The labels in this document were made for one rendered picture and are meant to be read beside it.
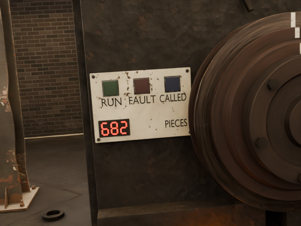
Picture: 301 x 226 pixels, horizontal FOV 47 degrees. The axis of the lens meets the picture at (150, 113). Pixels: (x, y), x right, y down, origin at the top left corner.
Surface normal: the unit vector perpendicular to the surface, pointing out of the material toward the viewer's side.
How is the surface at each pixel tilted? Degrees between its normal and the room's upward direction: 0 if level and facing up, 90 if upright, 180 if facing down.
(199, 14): 90
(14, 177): 92
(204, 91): 90
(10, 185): 90
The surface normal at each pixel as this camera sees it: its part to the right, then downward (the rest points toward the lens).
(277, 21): 0.11, 0.13
